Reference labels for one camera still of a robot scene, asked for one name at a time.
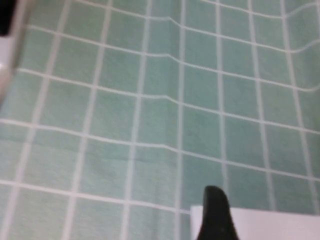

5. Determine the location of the green checked tablecloth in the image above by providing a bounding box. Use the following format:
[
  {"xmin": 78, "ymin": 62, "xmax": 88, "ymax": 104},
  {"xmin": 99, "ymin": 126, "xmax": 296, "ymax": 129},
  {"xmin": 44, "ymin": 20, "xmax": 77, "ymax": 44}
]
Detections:
[{"xmin": 0, "ymin": 0, "xmax": 320, "ymax": 240}]

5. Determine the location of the white orange ROS book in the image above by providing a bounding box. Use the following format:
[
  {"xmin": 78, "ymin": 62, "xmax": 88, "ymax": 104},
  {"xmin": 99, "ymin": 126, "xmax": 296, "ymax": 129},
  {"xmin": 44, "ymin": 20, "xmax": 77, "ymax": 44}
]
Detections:
[{"xmin": 0, "ymin": 0, "xmax": 30, "ymax": 107}]

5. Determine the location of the white robot photo brochure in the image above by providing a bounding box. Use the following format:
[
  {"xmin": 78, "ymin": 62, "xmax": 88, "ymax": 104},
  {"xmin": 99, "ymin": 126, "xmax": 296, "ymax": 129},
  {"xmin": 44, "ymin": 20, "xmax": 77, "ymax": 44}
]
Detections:
[{"xmin": 189, "ymin": 204, "xmax": 320, "ymax": 240}]

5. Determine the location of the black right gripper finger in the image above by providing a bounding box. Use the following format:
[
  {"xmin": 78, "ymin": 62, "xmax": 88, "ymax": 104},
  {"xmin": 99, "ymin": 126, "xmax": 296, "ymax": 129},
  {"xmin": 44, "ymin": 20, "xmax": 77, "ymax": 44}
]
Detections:
[{"xmin": 196, "ymin": 184, "xmax": 241, "ymax": 240}]

